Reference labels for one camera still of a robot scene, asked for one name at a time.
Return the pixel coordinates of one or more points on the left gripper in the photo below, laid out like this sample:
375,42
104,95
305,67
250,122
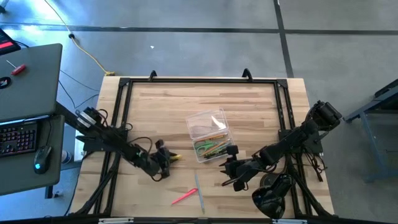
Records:
157,163

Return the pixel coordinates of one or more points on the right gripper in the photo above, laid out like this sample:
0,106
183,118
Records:
245,171

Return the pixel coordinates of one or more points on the yellow highlighter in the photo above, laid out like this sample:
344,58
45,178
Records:
177,157

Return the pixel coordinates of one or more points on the black grip pen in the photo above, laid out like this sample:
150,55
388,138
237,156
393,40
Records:
222,152

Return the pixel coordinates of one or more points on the orange pencil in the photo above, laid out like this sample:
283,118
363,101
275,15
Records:
216,148

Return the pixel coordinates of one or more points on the light blue pencil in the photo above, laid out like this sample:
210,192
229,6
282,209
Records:
199,193

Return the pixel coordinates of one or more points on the pink highlighter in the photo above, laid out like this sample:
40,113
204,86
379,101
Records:
185,196

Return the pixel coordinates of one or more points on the clear plastic supply box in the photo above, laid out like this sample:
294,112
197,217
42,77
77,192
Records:
205,123

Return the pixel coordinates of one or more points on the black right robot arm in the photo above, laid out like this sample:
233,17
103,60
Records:
289,141

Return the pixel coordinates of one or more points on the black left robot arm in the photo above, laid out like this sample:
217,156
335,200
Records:
118,144

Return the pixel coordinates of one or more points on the white box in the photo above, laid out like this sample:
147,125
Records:
79,152

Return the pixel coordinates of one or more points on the glossy black dome object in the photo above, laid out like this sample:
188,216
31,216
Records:
270,199

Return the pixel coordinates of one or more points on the white blue bottle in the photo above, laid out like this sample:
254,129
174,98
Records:
66,157

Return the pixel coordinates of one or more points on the black computer mouse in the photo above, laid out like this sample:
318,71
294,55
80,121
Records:
43,158

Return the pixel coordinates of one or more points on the dark grey desk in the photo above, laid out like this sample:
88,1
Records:
18,177

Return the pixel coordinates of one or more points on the black backlit keyboard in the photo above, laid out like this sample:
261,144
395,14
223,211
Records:
18,138

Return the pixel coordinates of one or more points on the grey closed laptop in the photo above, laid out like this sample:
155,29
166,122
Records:
31,84

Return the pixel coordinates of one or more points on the blue-grey metal cart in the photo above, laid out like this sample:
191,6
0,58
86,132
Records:
370,107

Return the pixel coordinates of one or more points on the black tablet red screen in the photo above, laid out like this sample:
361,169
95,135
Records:
7,43

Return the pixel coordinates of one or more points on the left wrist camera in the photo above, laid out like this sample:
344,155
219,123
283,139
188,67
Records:
159,144

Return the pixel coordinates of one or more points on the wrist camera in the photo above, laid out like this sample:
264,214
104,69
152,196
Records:
159,144
232,150

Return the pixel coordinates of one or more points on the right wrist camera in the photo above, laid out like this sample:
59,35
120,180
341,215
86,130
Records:
232,150

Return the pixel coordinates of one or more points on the white bracket strip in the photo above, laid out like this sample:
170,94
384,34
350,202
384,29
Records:
115,220
289,221

